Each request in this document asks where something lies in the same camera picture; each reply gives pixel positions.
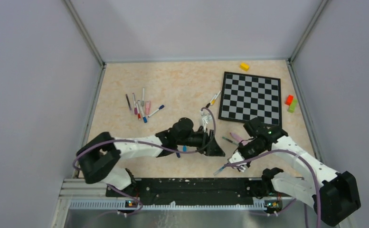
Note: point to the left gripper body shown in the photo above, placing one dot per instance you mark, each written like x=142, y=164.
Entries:
x=198, y=140

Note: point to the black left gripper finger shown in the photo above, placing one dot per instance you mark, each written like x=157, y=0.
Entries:
x=207, y=134
x=213, y=149

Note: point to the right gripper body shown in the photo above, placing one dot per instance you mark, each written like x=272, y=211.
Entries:
x=251, y=148

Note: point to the green gel pen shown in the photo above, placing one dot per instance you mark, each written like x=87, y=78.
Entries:
x=230, y=141

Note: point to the pink highlighter pen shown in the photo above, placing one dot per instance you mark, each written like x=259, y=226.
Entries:
x=238, y=139

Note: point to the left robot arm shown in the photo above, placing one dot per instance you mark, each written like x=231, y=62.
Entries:
x=98, y=159

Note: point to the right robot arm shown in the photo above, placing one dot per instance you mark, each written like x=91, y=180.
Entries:
x=333, y=195

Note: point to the black white chessboard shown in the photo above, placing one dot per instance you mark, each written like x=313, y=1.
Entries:
x=245, y=97

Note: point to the green curved block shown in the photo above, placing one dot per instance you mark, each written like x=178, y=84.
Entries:
x=292, y=106

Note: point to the red block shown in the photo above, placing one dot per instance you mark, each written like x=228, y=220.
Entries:
x=289, y=99

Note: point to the white marker blue cap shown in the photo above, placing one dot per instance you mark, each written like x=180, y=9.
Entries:
x=142, y=111

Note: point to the yellow block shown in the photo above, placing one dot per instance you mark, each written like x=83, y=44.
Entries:
x=244, y=66

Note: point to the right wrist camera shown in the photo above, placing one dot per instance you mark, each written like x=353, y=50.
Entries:
x=236, y=156

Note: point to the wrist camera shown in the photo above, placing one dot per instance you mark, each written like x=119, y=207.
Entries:
x=236, y=156
x=205, y=119

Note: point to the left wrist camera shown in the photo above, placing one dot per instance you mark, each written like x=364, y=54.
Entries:
x=205, y=119

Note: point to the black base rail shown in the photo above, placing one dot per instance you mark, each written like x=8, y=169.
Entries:
x=201, y=191

